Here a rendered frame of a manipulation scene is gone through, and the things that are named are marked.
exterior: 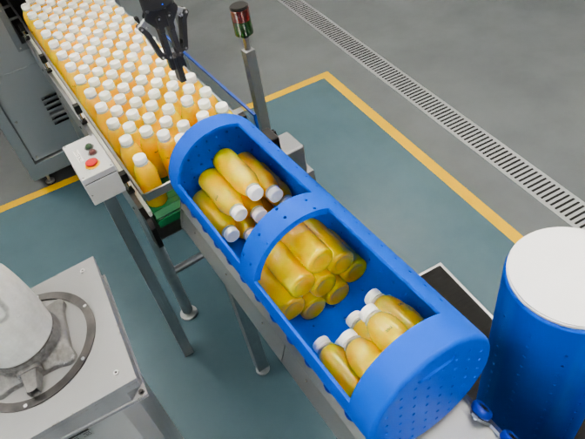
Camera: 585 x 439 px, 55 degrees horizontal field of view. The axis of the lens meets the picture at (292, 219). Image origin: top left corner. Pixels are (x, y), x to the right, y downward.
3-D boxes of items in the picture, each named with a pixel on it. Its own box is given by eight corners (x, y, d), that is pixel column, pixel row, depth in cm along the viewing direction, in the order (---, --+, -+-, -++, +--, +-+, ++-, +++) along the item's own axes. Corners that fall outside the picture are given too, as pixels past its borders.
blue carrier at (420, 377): (372, 473, 108) (369, 402, 87) (182, 218, 163) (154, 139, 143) (481, 390, 116) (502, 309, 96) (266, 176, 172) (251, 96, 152)
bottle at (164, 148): (170, 171, 187) (155, 131, 176) (190, 168, 187) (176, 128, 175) (168, 185, 183) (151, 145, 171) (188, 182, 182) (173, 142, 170)
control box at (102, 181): (95, 205, 165) (81, 179, 158) (75, 172, 178) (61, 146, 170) (126, 190, 168) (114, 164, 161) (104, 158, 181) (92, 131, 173)
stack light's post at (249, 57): (290, 258, 273) (245, 53, 194) (285, 253, 275) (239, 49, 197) (297, 253, 274) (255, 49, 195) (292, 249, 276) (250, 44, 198)
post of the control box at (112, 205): (185, 357, 242) (96, 187, 171) (182, 350, 245) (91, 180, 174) (193, 352, 244) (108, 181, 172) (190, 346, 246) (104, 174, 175)
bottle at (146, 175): (148, 211, 175) (130, 171, 164) (146, 197, 180) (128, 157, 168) (169, 204, 176) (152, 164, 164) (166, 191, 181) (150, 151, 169)
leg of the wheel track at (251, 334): (260, 378, 231) (226, 285, 186) (253, 368, 234) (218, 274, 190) (272, 370, 232) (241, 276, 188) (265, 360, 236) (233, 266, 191)
